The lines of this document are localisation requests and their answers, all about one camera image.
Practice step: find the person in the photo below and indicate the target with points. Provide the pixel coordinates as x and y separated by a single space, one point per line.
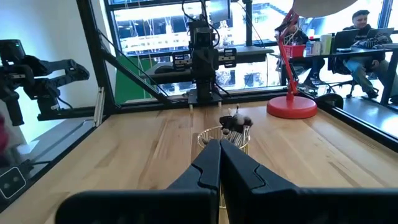
360 21
298 35

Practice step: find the red plastic basket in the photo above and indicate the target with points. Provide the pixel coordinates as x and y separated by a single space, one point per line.
295 51

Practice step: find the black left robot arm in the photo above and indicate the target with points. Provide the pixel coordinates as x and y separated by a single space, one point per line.
203 90

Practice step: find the black laptop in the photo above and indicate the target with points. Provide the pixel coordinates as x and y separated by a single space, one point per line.
345 40
381 32

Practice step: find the white cylinder container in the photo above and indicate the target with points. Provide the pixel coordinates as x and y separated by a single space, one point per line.
326 43

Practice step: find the green board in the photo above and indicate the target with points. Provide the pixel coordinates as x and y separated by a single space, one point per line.
127 87

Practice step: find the red desk lamp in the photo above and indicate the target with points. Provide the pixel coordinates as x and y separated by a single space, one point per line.
290 107

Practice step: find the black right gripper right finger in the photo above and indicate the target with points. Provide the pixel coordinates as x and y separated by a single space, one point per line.
264 205

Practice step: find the small blue white box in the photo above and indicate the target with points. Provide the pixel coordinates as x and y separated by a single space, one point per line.
312 48

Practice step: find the black socket box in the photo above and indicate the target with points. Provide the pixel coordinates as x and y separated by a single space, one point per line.
12 182

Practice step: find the silver aluminium extrusion post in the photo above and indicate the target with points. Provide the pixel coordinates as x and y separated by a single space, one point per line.
99 107

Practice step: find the large white makeup brush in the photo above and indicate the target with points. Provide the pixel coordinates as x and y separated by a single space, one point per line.
241 119

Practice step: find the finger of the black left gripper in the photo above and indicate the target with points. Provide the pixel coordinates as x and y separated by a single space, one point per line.
227 57
182 60

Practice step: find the black office chair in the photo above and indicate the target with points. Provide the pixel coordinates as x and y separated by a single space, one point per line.
351 84

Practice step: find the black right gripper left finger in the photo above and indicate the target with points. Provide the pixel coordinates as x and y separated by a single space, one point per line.
186 205

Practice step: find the black office desk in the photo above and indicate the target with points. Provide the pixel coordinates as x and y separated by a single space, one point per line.
391 71

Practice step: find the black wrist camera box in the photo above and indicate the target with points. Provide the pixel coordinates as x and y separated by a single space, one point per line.
202 35

